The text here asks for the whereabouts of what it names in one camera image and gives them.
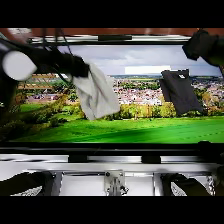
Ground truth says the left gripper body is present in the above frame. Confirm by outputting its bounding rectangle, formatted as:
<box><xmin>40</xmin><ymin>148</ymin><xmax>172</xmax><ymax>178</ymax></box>
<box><xmin>67</xmin><ymin>54</ymin><xmax>91</xmax><ymax>79</ymax></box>

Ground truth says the grey garment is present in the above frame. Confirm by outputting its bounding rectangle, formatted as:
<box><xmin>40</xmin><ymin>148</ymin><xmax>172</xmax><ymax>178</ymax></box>
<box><xmin>72</xmin><ymin>61</ymin><xmax>121</xmax><ymax>121</ymax></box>

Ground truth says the black T-shirt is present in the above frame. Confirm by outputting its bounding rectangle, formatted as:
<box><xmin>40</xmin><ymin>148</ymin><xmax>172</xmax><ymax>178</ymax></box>
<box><xmin>158</xmin><ymin>68</ymin><xmax>204</xmax><ymax>116</ymax></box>

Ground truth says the black cable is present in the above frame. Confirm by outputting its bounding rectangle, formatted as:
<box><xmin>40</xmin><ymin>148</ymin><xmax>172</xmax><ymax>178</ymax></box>
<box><xmin>41</xmin><ymin>28</ymin><xmax>74</xmax><ymax>57</ymax></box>

